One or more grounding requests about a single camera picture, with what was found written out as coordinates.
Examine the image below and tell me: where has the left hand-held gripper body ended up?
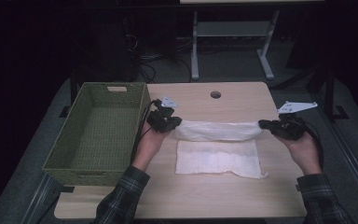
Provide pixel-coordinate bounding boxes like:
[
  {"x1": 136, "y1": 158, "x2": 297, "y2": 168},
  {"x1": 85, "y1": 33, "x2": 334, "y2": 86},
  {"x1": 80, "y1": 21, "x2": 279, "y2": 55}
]
[{"x1": 146, "y1": 94, "x2": 179, "y2": 134}]

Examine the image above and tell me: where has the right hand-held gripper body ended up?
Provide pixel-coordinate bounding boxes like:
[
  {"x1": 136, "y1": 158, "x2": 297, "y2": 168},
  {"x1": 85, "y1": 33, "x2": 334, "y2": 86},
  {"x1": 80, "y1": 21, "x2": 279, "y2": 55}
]
[{"x1": 271, "y1": 100, "x2": 319, "y2": 142}]

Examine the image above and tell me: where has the white cloth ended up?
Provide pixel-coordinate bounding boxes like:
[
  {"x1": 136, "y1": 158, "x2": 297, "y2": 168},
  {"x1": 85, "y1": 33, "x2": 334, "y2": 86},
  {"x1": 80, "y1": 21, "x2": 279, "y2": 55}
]
[{"x1": 173, "y1": 119, "x2": 270, "y2": 180}]

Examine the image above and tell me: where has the green woven basket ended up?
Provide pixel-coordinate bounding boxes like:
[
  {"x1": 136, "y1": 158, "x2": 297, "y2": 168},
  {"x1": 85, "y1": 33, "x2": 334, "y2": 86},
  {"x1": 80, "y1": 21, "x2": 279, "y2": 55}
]
[{"x1": 41, "y1": 81, "x2": 152, "y2": 188}]

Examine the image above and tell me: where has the person's left hand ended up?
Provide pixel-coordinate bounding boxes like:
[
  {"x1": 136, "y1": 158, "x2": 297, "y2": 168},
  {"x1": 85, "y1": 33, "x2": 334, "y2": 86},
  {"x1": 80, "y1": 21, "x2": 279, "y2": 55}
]
[{"x1": 131, "y1": 120, "x2": 170, "y2": 173}]

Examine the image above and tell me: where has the person's right hand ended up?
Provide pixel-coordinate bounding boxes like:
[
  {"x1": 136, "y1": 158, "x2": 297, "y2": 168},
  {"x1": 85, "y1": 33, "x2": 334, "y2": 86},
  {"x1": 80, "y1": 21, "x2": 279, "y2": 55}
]
[{"x1": 274, "y1": 130, "x2": 324, "y2": 176}]

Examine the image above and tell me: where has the black metal stand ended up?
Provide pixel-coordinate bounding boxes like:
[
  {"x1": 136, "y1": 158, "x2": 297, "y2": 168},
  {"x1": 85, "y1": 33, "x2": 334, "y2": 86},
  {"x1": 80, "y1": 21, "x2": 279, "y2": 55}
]
[{"x1": 273, "y1": 61, "x2": 351, "y2": 123}]

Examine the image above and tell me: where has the right hand-held gripper black cable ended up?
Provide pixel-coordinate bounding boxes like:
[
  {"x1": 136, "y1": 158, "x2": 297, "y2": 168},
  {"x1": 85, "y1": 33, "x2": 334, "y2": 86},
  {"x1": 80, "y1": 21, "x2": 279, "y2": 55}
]
[{"x1": 303, "y1": 120, "x2": 325, "y2": 172}]

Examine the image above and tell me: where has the tangle of floor cables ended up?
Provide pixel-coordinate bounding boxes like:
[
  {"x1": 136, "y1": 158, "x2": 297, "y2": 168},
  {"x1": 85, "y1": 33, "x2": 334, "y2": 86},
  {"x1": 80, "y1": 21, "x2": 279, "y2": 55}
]
[{"x1": 124, "y1": 33, "x2": 192, "y2": 84}]

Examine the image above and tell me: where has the white metal table frame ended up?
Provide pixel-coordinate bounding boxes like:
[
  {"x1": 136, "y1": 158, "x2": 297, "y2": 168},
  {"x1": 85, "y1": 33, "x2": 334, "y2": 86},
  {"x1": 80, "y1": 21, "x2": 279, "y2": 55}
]
[{"x1": 190, "y1": 8, "x2": 282, "y2": 82}]

